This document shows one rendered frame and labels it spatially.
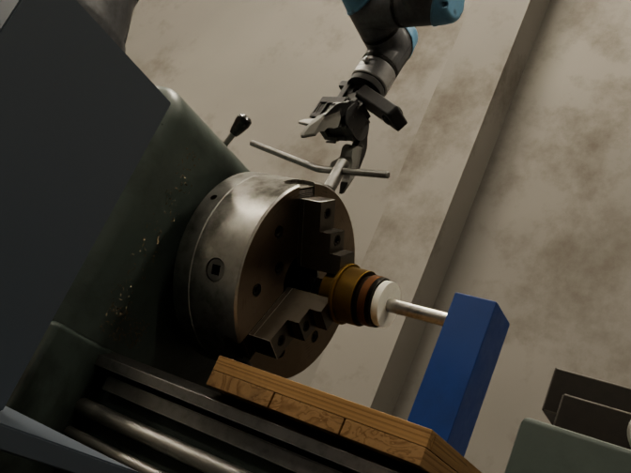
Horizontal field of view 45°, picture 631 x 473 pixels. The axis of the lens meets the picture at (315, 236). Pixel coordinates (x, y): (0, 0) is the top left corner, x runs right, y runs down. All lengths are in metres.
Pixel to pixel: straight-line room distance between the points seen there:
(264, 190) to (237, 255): 0.12
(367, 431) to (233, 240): 0.36
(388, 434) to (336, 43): 3.94
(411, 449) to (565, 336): 2.55
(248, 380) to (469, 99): 2.95
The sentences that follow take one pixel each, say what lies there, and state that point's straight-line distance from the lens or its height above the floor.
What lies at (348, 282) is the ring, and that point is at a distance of 1.10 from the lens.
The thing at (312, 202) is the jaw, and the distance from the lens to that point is 1.13.
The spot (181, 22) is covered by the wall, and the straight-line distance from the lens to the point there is 5.51.
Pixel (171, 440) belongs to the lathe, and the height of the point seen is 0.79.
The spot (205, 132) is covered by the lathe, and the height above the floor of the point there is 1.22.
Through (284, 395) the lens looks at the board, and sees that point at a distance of 0.92.
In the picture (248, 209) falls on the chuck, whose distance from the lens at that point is 1.10.
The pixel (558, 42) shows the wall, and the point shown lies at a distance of 4.18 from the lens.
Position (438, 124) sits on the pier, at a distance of 3.73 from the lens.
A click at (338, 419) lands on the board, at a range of 0.88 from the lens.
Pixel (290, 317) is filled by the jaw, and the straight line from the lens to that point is 1.11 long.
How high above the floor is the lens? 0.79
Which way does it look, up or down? 18 degrees up
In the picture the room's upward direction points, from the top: 24 degrees clockwise
